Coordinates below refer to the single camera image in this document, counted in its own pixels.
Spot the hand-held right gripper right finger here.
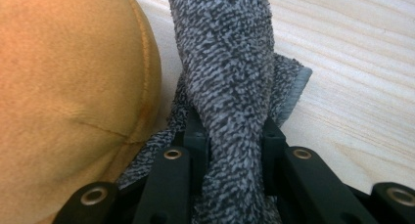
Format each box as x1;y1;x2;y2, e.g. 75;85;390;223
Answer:
262;117;290;198

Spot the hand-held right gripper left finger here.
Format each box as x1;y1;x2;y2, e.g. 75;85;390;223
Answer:
174;110;209;198

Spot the orange plush toy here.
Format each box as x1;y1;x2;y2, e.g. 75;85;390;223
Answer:
0;0;163;224

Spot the grey fluffy cloth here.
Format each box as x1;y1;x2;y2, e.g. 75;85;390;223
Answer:
116;0;313;224

